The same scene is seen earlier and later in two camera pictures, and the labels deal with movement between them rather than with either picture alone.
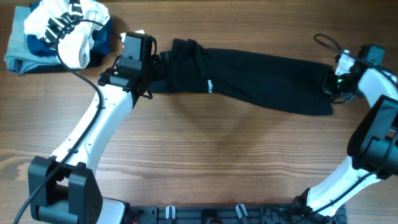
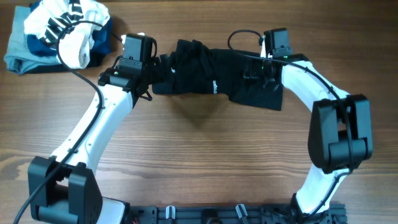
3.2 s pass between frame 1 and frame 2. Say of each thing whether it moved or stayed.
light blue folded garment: stayed
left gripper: stayed
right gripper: moved
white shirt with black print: stayed
